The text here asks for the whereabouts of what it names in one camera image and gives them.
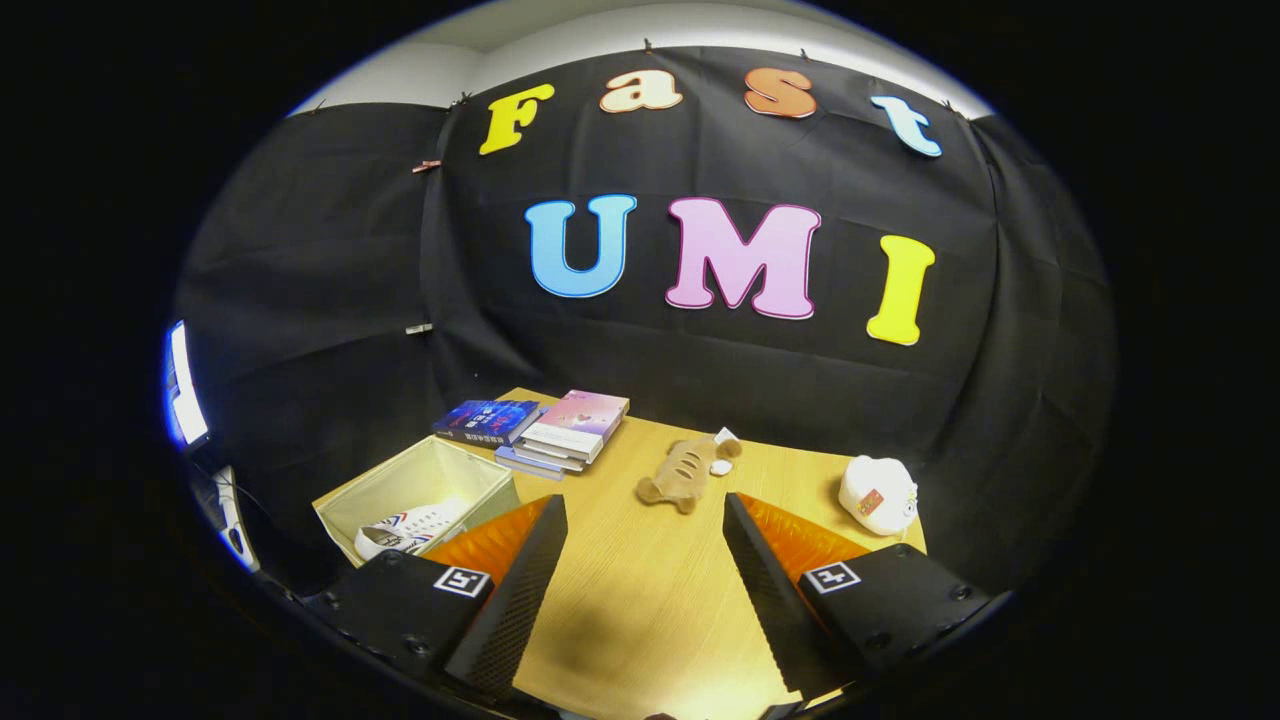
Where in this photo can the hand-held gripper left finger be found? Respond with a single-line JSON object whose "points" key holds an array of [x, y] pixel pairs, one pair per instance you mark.
{"points": [[515, 600]]}

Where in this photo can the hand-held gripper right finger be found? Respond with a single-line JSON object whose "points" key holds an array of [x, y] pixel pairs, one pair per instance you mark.
{"points": [[770, 600]]}

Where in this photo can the white canvas shoe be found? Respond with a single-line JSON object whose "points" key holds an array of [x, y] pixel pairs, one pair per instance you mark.
{"points": [[415, 525]]}

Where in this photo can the beige fabric storage box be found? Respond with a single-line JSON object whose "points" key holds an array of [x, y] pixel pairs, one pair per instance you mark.
{"points": [[400, 480]]}

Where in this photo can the pale blue cover book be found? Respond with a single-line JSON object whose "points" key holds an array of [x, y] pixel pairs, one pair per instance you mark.
{"points": [[528, 466]]}

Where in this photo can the grey cover book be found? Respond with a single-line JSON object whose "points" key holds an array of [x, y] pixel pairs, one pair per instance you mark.
{"points": [[560, 455]]}

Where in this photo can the white plush toy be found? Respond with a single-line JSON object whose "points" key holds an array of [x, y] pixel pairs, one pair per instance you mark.
{"points": [[875, 490]]}

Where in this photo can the brown plush toy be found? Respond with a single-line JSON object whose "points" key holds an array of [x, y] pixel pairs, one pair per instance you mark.
{"points": [[685, 470]]}

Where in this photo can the dark blue cover book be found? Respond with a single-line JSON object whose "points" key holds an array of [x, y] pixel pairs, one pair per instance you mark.
{"points": [[487, 418]]}

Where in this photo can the pink cover book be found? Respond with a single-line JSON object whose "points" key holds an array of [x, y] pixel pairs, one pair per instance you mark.
{"points": [[580, 415]]}

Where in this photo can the white electronic device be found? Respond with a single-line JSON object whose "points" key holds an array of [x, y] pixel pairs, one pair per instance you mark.
{"points": [[235, 520]]}

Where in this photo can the black backdrop cloth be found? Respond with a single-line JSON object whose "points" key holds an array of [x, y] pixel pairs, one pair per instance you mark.
{"points": [[300, 300]]}

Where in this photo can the computer monitor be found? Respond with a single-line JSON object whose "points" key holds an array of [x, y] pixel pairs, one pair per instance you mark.
{"points": [[185, 385]]}

